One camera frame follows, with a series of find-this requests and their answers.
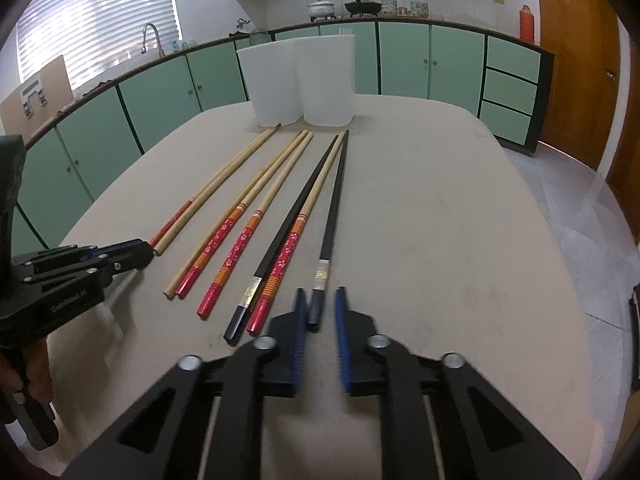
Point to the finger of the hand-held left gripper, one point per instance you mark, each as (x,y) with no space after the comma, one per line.
(135,259)
(55,256)

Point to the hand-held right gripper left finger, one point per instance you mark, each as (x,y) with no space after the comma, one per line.
(298,350)

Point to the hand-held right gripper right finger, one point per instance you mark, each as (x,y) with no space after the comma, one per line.
(342,350)

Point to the plain bamboo chopstick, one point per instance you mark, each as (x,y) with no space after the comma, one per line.
(172,287)
(173,238)

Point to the red striped bamboo chopstick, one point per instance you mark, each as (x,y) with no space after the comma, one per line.
(175,219)

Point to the red floral bamboo chopstick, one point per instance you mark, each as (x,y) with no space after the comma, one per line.
(234,256)
(212,247)
(280,270)

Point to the black chopstick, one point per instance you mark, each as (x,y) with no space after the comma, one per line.
(330,230)
(275,242)

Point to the white two-compartment utensil holder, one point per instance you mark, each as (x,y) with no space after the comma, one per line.
(300,80)

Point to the person's left hand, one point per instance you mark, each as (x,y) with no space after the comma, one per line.
(40,370)

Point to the green kitchen base cabinets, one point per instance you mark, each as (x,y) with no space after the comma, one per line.
(160,90)

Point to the brown cardboard box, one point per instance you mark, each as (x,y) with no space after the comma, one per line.
(50,80)

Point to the pale blue bottle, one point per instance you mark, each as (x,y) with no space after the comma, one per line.
(180,45)

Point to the metal kitchen faucet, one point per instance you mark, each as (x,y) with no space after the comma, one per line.
(159,40)

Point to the white window blinds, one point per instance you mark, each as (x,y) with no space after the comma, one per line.
(90,15)

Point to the white black kettle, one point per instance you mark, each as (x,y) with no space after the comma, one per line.
(243,26)

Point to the green cabinet drawer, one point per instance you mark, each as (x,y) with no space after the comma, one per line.
(505,122)
(510,91)
(515,57)

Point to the white cooking pot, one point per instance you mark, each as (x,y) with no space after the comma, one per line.
(320,9)

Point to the black wok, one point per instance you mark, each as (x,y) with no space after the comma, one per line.
(362,7)

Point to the stack of bowls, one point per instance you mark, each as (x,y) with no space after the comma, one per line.
(389,8)

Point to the patterned jar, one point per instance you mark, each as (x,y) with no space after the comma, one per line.
(419,9)

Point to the wooden door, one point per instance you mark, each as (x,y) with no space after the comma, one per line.
(575,85)

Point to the orange thermos flask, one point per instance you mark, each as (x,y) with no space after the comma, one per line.
(525,25)

